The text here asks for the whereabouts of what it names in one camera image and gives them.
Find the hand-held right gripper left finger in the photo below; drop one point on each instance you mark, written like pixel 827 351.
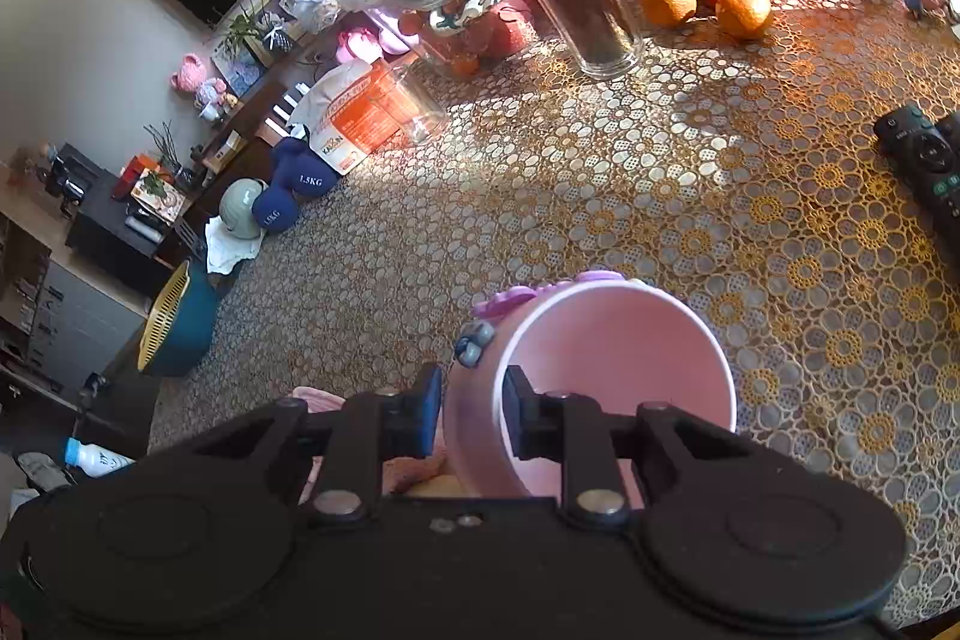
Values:
pixel 429 401

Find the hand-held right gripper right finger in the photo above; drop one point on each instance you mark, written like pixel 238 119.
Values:
pixel 517 407

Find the pink cup with flower decoration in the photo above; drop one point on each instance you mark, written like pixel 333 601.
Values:
pixel 600 370

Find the blue dumbbell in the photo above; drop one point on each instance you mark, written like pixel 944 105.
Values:
pixel 304 168
pixel 271 212

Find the pale green helmet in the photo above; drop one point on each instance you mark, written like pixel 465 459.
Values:
pixel 241 216

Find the teal and yellow basket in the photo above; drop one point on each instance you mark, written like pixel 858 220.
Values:
pixel 176 321

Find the white and orange bag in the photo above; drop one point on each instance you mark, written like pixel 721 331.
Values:
pixel 349 115

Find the empty clear glass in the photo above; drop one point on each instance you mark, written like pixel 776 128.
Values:
pixel 420 104

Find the dark wooden tv cabinet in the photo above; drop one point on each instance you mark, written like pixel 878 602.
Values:
pixel 247 123

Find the white plastic bottle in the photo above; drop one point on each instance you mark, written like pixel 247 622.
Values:
pixel 94 458

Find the black side table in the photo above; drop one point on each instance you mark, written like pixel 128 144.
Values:
pixel 112 227

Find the glass fruit jar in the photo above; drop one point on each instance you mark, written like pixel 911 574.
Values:
pixel 472 21

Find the pink knitted doll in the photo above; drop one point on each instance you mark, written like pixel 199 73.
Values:
pixel 187 74

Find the orange tangerine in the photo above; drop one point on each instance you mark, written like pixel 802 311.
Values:
pixel 743 11
pixel 667 0

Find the black remote control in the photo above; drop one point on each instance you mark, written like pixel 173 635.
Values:
pixel 951 130
pixel 922 156

